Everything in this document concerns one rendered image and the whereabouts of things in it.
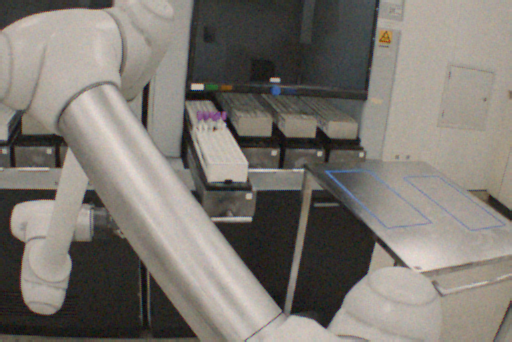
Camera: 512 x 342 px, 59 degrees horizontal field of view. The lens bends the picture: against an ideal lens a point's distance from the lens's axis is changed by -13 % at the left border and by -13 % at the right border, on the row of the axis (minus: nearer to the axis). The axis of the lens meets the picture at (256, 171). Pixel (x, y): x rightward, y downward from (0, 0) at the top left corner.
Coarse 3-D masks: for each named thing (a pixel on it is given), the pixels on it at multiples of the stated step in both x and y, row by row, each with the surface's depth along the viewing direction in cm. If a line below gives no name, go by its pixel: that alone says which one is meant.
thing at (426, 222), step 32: (352, 192) 133; (384, 192) 135; (416, 192) 137; (448, 192) 140; (384, 224) 117; (416, 224) 118; (448, 224) 120; (480, 224) 121; (416, 256) 104; (448, 256) 105; (480, 256) 105; (288, 288) 163; (320, 320) 166
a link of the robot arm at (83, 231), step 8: (80, 208) 115; (88, 208) 115; (80, 216) 113; (88, 216) 114; (80, 224) 113; (88, 224) 113; (80, 232) 113; (88, 232) 114; (72, 240) 114; (80, 240) 115; (88, 240) 116
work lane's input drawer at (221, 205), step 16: (192, 144) 155; (192, 160) 147; (192, 176) 147; (208, 192) 128; (224, 192) 129; (240, 192) 130; (256, 192) 131; (208, 208) 130; (224, 208) 131; (240, 208) 132
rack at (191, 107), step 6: (186, 102) 181; (192, 102) 182; (198, 102) 183; (204, 102) 184; (210, 102) 185; (186, 108) 176; (192, 108) 175; (198, 108) 175; (204, 108) 176; (210, 108) 177; (186, 114) 181; (192, 114) 168; (186, 120) 175; (192, 120) 162; (192, 126) 161; (192, 132) 160; (192, 138) 161
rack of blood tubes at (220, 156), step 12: (204, 132) 152; (216, 132) 153; (228, 132) 154; (204, 144) 142; (216, 144) 143; (228, 144) 144; (204, 156) 136; (216, 156) 135; (228, 156) 135; (240, 156) 137; (204, 168) 136; (216, 168) 130; (228, 168) 131; (240, 168) 131; (216, 180) 131; (240, 180) 133
